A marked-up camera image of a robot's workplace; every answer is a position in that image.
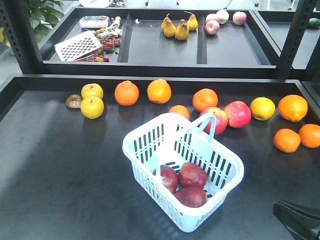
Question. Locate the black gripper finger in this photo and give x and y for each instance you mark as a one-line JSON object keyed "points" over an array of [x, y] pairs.
{"points": [[302, 222]]}

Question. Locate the light blue plastic basket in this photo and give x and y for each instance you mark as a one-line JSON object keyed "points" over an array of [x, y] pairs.
{"points": [[181, 165]]}

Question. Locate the orange behind apples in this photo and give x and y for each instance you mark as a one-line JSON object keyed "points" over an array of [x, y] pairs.
{"points": [[204, 98]]}

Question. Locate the small orange lower left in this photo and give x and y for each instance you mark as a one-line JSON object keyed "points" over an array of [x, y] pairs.
{"points": [[286, 140]]}

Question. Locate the small orange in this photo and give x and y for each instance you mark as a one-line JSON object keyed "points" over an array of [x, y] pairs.
{"points": [[310, 135], [286, 140], [180, 109]]}

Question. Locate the small orange lower right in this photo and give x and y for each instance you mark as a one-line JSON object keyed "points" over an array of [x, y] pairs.
{"points": [[310, 135]]}

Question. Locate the large orange right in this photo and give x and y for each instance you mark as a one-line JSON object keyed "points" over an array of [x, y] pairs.
{"points": [[293, 107]]}

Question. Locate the yellow orange fruit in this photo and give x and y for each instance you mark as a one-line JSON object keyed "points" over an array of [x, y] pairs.
{"points": [[262, 108]]}

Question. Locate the large red apple right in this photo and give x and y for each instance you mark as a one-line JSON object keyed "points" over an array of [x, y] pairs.
{"points": [[238, 113]]}

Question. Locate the large red apple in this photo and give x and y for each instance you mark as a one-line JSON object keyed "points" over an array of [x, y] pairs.
{"points": [[238, 113], [221, 119]]}

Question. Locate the large red apple left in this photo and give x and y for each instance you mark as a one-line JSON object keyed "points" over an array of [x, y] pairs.
{"points": [[221, 119]]}

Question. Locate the small orange middle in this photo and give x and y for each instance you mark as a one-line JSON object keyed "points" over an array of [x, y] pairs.
{"points": [[180, 109]]}

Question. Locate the orange far left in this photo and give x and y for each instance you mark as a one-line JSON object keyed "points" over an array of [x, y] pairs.
{"points": [[126, 93]]}

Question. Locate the brown pear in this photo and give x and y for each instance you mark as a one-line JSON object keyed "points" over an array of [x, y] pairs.
{"points": [[182, 31]]}

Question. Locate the yellow apple front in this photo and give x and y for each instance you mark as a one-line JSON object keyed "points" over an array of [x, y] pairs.
{"points": [[92, 107]]}

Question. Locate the yellow apple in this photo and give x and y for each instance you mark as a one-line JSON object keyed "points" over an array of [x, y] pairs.
{"points": [[92, 107], [92, 90]]}

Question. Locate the black wood fruit display table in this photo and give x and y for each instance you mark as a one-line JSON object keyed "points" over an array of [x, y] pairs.
{"points": [[65, 177]]}

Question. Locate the yellow apple back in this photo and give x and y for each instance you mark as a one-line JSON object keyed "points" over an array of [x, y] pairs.
{"points": [[92, 90]]}

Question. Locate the brown mushroom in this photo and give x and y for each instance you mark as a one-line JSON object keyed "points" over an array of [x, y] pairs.
{"points": [[74, 101]]}

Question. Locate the black upper fruit tray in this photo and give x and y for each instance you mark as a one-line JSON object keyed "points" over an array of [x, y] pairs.
{"points": [[245, 51]]}

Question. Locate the white perforated tray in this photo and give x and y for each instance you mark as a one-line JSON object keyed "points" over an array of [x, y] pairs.
{"points": [[77, 46]]}

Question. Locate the white electronic scale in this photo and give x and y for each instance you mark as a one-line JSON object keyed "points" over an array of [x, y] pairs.
{"points": [[94, 21]]}

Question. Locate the potted green plant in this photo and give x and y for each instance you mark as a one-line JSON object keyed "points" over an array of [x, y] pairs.
{"points": [[44, 15]]}

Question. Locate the black shelf upright post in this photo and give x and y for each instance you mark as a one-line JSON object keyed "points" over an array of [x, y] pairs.
{"points": [[294, 37]]}

